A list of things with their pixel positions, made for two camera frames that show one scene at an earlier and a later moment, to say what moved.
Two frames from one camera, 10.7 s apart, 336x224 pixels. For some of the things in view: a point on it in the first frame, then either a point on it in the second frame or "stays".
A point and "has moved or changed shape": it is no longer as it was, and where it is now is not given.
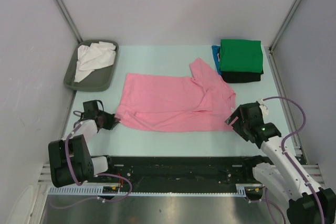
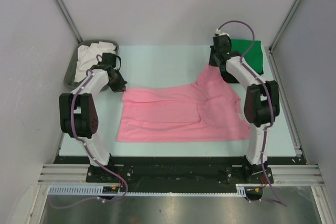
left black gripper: [113, 121] -> [120, 87]
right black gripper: [236, 113] -> [212, 62]
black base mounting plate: [178, 171] stays
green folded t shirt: [241, 55] stays
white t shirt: [97, 55] stays
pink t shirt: [200, 103] has moved or changed shape
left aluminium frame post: [60, 1] stays
